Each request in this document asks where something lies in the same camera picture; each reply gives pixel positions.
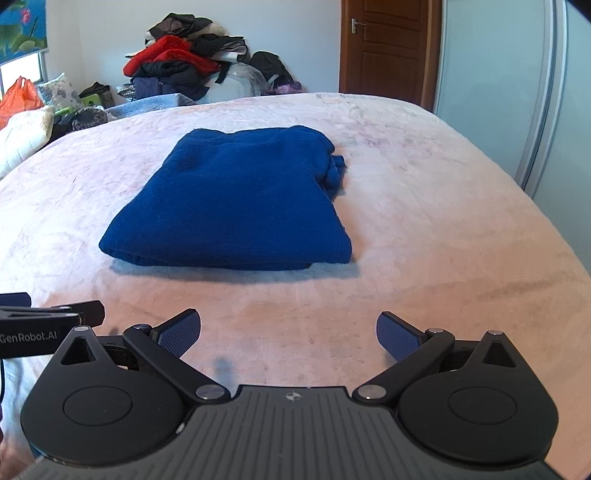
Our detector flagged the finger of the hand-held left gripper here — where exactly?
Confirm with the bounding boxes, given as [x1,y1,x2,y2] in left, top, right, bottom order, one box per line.
[51,300,106,328]

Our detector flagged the purple bag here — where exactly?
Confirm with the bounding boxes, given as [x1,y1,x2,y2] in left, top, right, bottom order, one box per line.
[265,80,303,95]

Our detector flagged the green plastic item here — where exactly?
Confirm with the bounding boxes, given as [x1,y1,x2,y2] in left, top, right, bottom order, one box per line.
[55,90,109,116]

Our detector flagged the brown wooden door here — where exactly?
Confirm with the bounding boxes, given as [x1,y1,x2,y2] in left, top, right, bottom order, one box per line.
[338,0,441,112]

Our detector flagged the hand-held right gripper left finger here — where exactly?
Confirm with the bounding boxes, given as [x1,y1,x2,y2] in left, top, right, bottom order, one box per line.
[59,309,232,406]

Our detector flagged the white quilted jacket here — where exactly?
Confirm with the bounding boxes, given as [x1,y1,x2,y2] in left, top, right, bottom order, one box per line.
[0,105,56,181]

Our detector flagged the window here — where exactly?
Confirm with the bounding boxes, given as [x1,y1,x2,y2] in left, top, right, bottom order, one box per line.
[0,48,49,95]

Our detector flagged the black patterned cloth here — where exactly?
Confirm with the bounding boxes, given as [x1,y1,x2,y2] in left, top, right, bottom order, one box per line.
[48,105,109,141]

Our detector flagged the pile of clothes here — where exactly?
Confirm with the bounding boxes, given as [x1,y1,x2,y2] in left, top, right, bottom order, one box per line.
[117,13,252,103]

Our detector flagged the blue beaded sweater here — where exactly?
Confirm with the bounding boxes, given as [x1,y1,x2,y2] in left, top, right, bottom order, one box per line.
[98,124,354,271]

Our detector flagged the floral pillow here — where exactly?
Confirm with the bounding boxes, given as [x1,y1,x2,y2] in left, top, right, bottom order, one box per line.
[37,71,81,112]

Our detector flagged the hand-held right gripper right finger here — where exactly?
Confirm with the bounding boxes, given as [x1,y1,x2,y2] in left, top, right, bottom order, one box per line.
[353,311,529,406]

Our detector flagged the black bag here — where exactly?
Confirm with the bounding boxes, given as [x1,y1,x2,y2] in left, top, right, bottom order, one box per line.
[249,51,295,88]

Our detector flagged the orange plastic bag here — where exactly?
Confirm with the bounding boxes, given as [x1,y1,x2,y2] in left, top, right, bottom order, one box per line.
[0,76,44,130]

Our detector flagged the lotus flower window blind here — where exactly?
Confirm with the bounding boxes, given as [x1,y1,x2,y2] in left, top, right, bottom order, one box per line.
[0,0,49,63]

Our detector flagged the pink bed blanket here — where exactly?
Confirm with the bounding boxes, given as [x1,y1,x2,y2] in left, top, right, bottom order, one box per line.
[0,91,591,462]

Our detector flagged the light blue folded blanket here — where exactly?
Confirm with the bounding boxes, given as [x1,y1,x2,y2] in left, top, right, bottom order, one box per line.
[105,93,197,121]

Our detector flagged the translucent grey bag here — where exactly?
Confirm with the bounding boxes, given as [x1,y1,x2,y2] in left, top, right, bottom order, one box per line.
[203,62,269,104]

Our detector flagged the sliding wardrobe door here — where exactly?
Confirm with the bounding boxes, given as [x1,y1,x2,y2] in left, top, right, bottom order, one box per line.
[431,0,591,273]

